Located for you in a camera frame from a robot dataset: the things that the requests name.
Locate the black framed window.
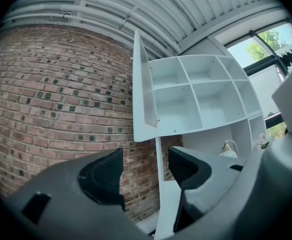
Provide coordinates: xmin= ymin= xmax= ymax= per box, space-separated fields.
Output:
xmin=222 ymin=20 xmax=292 ymax=139

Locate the white open shelf cabinet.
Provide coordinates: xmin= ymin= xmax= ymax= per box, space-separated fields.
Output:
xmin=135 ymin=35 xmax=269 ymax=240

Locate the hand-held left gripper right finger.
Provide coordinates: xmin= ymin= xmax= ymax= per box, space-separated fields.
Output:
xmin=167 ymin=145 xmax=249 ymax=233

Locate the white and gold table lamp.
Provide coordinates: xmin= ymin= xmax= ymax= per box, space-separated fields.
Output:
xmin=219 ymin=139 xmax=239 ymax=159

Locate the white cabinet door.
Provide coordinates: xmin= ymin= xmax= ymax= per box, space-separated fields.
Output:
xmin=132 ymin=29 xmax=161 ymax=143

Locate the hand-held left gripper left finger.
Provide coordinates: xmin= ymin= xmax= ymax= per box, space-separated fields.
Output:
xmin=2 ymin=147 xmax=146 ymax=240

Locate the pale flower bouquet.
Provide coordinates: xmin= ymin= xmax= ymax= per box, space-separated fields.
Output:
xmin=255 ymin=133 xmax=271 ymax=150

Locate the row of white ceiling pipes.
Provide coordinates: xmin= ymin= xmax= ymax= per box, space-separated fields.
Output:
xmin=0 ymin=0 xmax=199 ymax=57

